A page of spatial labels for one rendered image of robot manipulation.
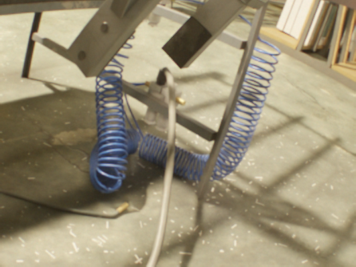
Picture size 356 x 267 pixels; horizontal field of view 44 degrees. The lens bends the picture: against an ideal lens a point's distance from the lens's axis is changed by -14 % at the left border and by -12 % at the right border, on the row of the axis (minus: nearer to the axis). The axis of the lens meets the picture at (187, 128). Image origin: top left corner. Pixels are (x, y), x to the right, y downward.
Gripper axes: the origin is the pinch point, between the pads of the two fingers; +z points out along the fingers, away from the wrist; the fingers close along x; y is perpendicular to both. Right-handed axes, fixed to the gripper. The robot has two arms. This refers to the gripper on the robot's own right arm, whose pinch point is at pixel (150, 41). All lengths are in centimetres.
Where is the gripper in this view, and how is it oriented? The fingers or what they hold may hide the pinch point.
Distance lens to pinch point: 35.8
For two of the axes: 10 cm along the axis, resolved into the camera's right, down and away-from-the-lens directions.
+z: -6.4, 6.6, 4.0
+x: 4.2, -1.4, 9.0
